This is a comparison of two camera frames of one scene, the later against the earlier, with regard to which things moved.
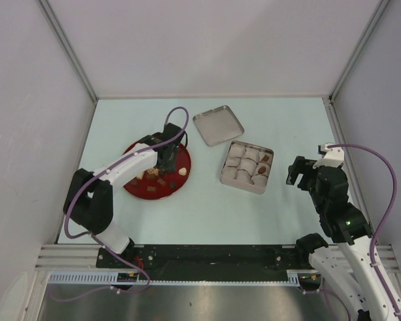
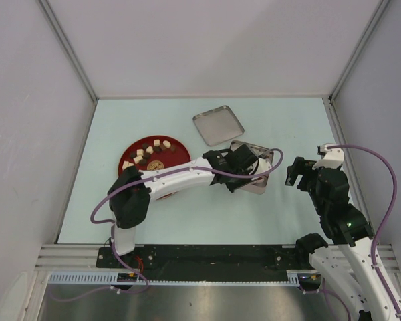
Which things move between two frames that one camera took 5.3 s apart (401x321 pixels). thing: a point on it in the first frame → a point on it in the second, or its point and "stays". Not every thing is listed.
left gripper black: [170, 166] → [232, 186]
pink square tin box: [247, 167] stays
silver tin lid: [218, 125] stays
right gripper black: [302, 166] stays
